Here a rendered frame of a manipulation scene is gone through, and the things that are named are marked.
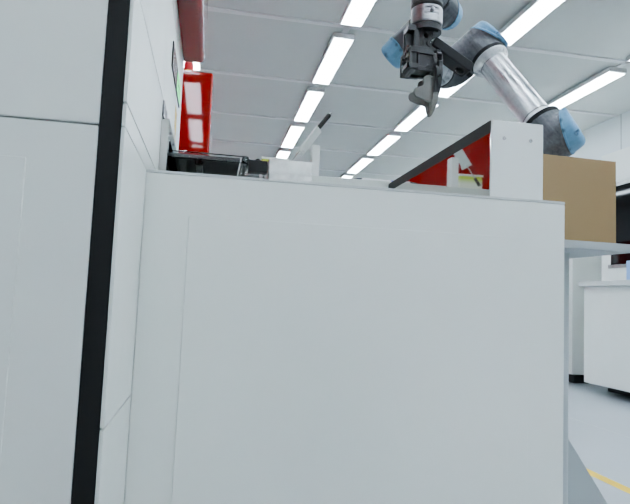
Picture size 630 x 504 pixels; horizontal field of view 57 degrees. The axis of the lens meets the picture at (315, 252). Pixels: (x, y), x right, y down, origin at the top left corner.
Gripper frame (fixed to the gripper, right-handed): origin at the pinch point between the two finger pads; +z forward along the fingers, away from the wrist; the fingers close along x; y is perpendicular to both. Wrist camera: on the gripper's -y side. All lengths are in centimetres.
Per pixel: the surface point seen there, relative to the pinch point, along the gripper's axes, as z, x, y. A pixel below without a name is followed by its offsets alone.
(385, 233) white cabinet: 35, 46, 25
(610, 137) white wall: -143, -421, -368
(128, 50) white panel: 21, 66, 59
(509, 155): 20.4, 40.0, 2.1
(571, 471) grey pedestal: 86, -12, -45
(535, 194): 26.5, 40.0, -2.6
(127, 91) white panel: 25, 66, 59
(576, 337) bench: 70, -354, -282
